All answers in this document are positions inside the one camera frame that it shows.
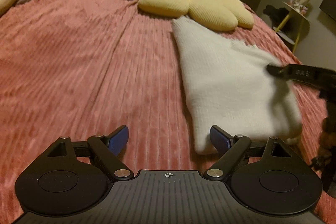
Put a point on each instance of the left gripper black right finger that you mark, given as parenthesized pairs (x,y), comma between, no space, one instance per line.
(231,150)

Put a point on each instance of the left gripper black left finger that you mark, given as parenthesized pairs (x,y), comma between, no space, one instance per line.
(105,150)

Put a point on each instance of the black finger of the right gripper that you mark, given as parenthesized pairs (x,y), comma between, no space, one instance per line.
(280,70)

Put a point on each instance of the white ribbed knit sweater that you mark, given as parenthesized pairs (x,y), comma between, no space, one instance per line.
(226,84)

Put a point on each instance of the yellow legged side table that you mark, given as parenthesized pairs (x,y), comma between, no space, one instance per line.
(291,27)

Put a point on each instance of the black bag on floor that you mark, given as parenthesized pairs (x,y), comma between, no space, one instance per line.
(275,15)

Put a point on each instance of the pink ribbed bed blanket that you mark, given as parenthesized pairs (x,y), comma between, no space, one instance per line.
(79,68)

